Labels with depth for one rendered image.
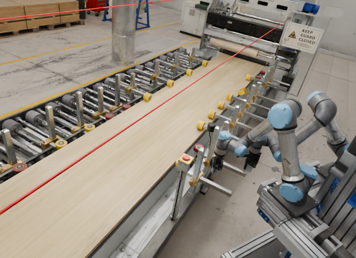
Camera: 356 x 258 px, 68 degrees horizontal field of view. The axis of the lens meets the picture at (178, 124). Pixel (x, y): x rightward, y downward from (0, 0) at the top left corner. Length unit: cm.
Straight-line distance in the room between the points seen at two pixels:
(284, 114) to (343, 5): 924
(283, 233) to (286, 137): 57
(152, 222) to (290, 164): 99
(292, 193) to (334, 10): 929
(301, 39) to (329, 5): 638
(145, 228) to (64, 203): 55
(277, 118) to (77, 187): 123
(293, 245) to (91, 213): 112
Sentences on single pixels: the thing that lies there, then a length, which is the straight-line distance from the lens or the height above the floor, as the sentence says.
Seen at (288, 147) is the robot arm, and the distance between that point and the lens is 147.
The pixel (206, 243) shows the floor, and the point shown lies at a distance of 267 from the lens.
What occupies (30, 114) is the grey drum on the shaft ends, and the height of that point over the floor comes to 85.
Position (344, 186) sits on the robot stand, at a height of 122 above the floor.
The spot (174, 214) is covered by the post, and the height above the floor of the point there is 75.
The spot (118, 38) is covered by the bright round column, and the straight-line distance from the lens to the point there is 578.
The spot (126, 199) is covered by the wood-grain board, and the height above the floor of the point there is 90.
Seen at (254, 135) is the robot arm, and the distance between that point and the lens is 169.
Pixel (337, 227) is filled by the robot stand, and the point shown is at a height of 98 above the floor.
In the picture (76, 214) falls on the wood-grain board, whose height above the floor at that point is 90.
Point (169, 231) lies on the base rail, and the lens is 182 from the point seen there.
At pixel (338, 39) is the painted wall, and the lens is 1063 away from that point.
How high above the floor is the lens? 218
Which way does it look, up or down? 33 degrees down
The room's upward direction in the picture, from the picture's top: 10 degrees clockwise
